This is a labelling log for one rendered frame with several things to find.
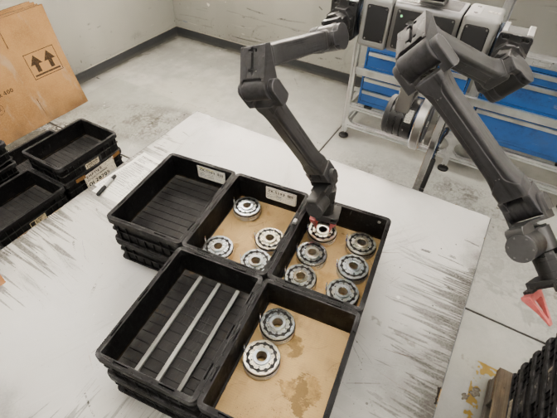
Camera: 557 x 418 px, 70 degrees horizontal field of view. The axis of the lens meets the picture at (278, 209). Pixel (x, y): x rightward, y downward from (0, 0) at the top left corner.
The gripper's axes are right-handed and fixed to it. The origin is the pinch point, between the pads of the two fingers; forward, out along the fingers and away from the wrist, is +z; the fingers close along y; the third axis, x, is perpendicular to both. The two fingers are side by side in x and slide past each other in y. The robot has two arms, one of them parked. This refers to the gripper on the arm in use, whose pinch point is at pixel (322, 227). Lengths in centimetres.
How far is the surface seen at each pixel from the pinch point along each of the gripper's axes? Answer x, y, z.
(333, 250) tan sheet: -5.8, 5.5, 4.2
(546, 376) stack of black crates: -10, 89, 40
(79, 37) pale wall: 203, -273, 47
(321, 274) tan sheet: -17.2, 3.7, 3.9
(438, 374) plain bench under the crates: -33, 46, 17
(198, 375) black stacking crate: -60, -20, 3
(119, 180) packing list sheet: 14, -97, 16
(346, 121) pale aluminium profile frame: 186, -17, 76
